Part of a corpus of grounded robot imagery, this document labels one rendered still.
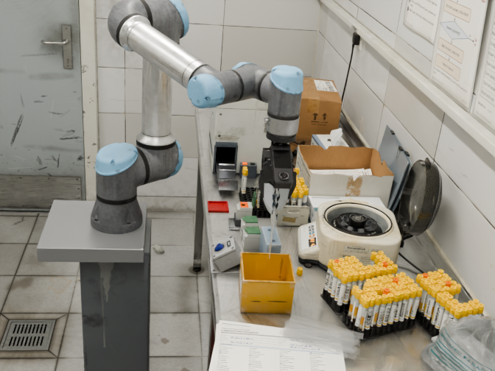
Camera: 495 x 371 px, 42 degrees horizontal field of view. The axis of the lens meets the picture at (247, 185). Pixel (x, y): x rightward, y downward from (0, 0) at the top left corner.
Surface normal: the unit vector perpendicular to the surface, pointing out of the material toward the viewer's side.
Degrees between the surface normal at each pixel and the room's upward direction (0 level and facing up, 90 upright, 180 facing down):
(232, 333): 0
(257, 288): 90
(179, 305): 0
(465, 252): 90
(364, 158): 89
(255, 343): 0
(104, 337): 90
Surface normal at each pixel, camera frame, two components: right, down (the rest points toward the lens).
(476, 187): -0.99, -0.02
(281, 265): 0.05, 0.44
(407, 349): 0.08, -0.90
